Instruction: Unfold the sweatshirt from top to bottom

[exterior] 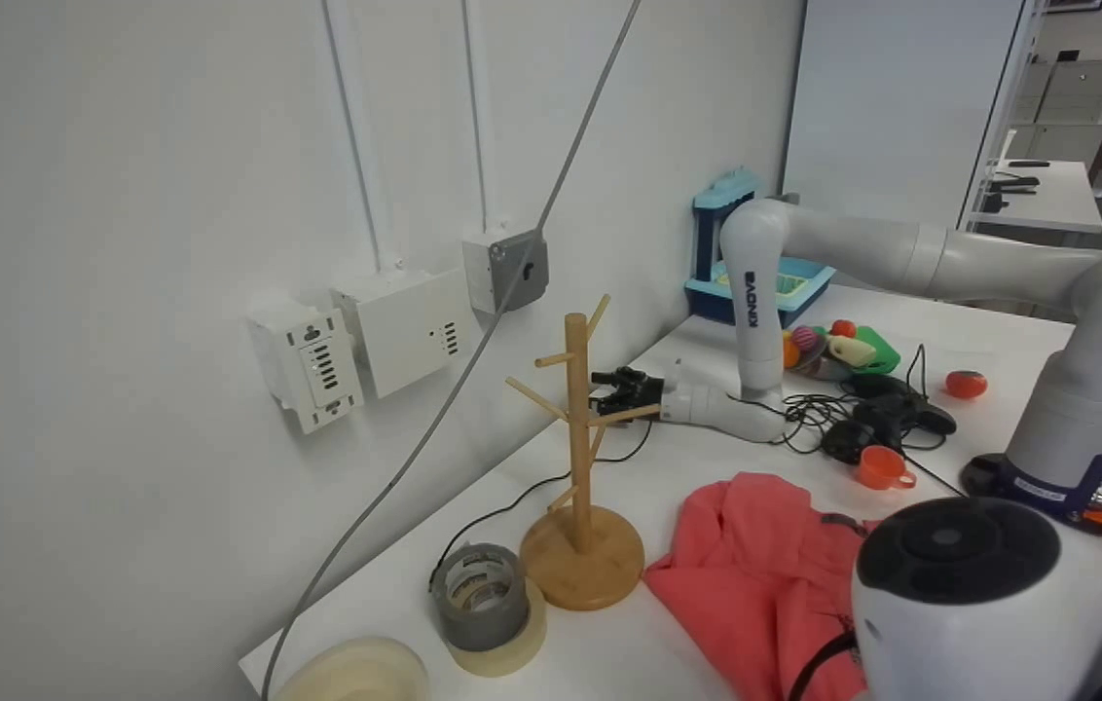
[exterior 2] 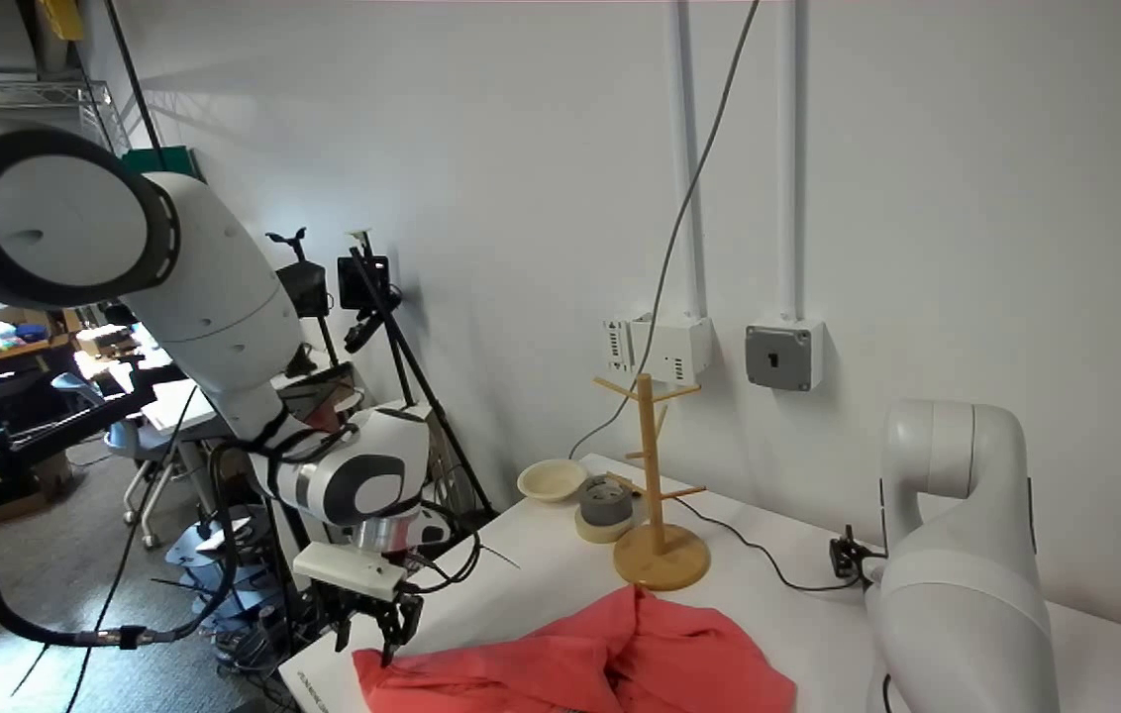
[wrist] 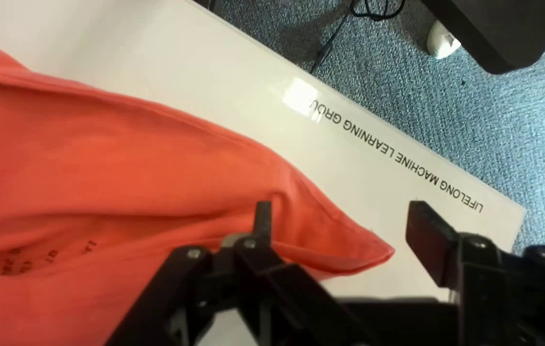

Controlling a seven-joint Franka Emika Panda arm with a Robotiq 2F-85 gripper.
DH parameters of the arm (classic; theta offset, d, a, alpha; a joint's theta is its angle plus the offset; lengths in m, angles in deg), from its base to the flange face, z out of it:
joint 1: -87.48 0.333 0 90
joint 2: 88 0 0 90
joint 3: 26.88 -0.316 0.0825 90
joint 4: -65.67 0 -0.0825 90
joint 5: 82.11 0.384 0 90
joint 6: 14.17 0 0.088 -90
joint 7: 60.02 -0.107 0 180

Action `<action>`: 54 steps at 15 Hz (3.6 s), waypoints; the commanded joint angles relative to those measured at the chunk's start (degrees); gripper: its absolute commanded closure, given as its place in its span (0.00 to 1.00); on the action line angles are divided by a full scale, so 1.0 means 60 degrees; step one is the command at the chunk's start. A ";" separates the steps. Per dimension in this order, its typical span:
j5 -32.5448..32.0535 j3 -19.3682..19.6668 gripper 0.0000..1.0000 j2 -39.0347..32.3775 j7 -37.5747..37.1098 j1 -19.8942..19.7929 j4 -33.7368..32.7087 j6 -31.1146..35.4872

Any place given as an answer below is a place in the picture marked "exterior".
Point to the orange plastic cup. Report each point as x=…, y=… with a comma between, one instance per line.
x=886, y=469

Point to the red round lid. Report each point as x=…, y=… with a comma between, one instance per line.
x=963, y=384

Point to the small red toy ball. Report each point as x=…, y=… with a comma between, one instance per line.
x=842, y=327

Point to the blue plastic tray stand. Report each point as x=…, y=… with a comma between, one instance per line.
x=710, y=245

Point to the white background table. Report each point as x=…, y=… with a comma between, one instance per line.
x=1055, y=196

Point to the green toy block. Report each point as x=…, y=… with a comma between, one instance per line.
x=881, y=351

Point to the white socket with black print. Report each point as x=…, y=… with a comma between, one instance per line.
x=309, y=363

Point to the plain white wall box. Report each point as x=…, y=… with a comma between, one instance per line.
x=406, y=332

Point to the grey junction box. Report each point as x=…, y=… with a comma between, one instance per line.
x=502, y=271

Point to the white board panel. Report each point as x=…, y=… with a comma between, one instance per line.
x=899, y=103

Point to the cream bowl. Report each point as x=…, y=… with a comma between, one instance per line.
x=354, y=669

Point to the pink toy ball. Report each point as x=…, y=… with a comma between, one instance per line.
x=807, y=341

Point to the wooden mug tree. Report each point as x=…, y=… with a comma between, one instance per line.
x=576, y=519

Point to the white static robot arm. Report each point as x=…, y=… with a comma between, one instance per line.
x=756, y=297

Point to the cream tape roll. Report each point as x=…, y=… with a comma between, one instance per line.
x=514, y=650

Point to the white wall conduit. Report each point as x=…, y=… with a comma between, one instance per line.
x=473, y=118
x=350, y=129

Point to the coral red sweatshirt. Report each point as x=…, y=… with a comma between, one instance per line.
x=756, y=569

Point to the yellow white toy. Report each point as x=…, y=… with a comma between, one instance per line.
x=845, y=351

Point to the grey duct tape roll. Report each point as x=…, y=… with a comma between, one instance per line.
x=475, y=599

